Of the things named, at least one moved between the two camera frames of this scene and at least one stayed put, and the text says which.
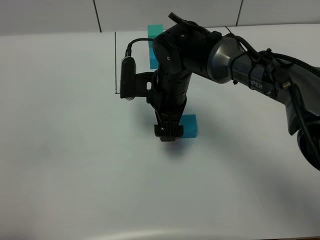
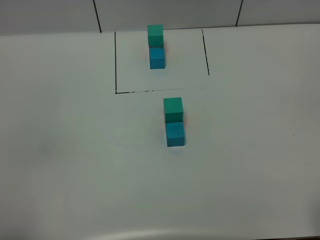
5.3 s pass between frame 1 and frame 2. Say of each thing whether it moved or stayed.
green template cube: stayed
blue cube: moved
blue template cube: stayed
